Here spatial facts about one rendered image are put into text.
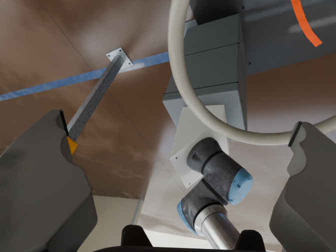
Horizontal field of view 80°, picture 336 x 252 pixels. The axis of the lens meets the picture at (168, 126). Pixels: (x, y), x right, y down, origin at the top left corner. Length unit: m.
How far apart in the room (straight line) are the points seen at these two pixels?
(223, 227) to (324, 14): 1.51
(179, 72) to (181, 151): 0.57
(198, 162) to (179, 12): 0.70
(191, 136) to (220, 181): 0.24
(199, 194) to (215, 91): 0.48
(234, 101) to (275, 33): 0.89
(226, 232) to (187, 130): 0.46
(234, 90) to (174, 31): 0.66
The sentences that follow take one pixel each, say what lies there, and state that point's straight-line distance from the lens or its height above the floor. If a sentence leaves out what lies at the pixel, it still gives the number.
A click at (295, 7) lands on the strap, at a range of 1.76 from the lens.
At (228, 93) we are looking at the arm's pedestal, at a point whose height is 0.85.
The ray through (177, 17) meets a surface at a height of 1.26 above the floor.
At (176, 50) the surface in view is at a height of 1.28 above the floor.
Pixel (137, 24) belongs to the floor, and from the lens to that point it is 1.90.
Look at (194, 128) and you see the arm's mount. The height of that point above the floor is 1.01.
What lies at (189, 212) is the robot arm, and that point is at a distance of 0.91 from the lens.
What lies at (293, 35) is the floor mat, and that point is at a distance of 1.85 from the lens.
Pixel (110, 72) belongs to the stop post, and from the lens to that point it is 1.94.
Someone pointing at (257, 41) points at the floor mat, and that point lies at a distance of 1.83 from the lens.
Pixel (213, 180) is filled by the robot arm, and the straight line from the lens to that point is 0.90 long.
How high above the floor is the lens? 1.61
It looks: 37 degrees down
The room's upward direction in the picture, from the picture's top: 164 degrees counter-clockwise
